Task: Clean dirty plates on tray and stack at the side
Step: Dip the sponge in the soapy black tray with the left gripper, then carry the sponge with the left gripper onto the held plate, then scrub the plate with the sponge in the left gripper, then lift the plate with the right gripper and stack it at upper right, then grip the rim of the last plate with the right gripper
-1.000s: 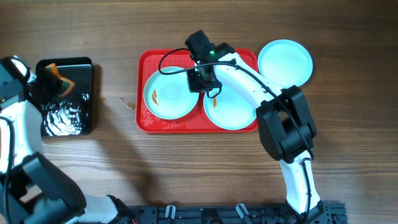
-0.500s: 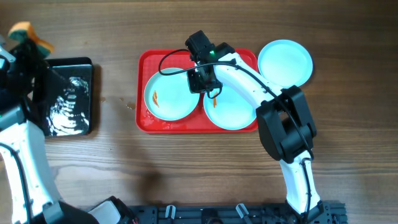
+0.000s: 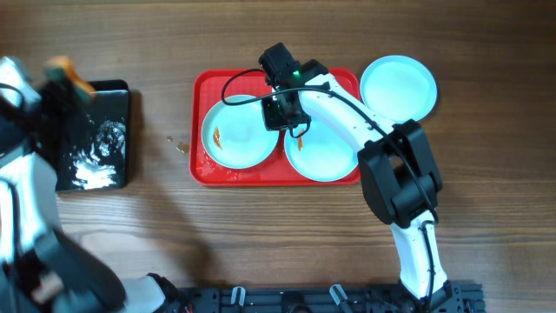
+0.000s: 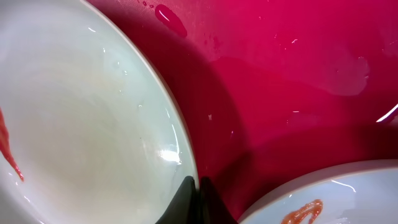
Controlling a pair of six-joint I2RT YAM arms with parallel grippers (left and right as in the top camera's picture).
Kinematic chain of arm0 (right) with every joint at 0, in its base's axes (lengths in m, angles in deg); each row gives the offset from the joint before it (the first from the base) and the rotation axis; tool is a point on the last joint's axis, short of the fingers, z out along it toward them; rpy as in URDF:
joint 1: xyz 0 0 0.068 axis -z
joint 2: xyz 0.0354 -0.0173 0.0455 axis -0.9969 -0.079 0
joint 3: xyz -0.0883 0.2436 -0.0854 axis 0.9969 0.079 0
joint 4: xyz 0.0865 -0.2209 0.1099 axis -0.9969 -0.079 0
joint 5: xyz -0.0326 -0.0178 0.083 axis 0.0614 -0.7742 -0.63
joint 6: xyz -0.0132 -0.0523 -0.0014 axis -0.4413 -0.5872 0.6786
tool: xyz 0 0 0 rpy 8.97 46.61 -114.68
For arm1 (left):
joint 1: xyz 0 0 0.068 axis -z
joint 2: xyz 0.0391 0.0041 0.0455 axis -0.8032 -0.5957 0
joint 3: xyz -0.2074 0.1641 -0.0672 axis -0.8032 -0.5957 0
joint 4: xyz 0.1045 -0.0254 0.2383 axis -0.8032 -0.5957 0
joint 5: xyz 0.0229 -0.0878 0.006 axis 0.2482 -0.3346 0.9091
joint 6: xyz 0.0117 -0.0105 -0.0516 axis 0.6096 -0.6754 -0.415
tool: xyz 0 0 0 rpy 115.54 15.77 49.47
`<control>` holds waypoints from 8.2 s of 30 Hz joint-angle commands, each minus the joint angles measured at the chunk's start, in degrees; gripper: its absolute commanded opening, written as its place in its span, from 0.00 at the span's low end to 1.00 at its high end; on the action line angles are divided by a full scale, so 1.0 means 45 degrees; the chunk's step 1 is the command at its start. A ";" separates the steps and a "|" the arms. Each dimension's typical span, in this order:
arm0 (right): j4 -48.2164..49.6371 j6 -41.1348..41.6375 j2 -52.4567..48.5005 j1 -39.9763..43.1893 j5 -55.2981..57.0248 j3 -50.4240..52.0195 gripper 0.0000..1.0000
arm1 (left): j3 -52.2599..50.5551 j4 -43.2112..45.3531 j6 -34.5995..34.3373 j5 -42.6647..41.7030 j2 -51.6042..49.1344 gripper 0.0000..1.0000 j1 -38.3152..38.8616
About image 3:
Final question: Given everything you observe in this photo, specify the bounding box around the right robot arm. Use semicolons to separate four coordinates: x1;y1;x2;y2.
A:
259;57;447;301

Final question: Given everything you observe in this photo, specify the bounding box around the red plastic tray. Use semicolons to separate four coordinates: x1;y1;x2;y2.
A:
189;68;361;188

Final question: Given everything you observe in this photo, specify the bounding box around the orange green sponge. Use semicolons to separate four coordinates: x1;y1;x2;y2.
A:
43;56;96;103

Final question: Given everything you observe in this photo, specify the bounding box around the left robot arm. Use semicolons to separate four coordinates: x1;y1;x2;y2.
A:
1;80;187;312

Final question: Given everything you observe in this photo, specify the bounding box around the black water basin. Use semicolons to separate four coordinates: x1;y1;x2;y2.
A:
56;79;131;192

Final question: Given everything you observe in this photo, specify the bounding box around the light blue plate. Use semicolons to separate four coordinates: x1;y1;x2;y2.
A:
201;101;280;170
360;55;438;123
284;119;357;183

